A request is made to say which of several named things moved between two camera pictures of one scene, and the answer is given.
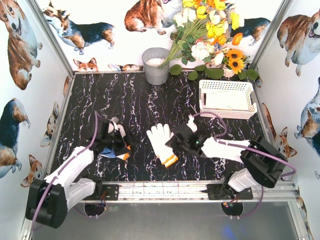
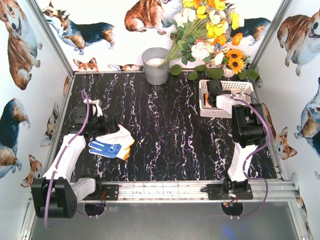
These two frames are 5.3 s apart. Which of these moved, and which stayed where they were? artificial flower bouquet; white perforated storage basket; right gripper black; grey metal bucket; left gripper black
Moved: left gripper black; right gripper black
Stayed: artificial flower bouquet; grey metal bucket; white perforated storage basket
